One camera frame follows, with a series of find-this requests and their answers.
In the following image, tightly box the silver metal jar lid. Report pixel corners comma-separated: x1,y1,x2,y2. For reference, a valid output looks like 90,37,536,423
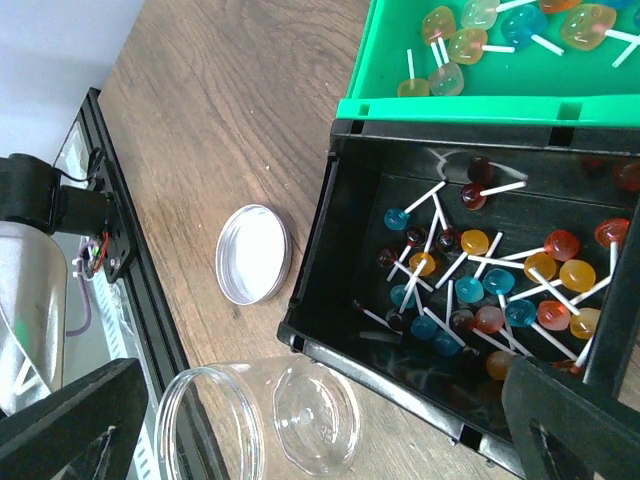
215,204,292,306

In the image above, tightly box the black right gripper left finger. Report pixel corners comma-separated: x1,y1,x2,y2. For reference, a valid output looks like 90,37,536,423
1,358,148,479

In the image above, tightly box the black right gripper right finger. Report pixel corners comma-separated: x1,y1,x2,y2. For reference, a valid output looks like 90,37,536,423
502,356,639,479

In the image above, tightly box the green bin with lollipops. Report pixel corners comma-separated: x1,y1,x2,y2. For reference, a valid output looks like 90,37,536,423
336,1,639,127

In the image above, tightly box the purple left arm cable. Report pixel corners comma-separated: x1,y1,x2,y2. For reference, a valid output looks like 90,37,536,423
64,239,101,337

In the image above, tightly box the black bin with lollipops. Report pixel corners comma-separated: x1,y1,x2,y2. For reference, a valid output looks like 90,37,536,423
277,118,640,479

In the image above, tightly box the black front mounting rail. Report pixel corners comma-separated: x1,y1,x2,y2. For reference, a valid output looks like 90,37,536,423
79,87,231,480

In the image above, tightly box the clear plastic jar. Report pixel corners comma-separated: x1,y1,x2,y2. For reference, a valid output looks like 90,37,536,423
154,354,361,479

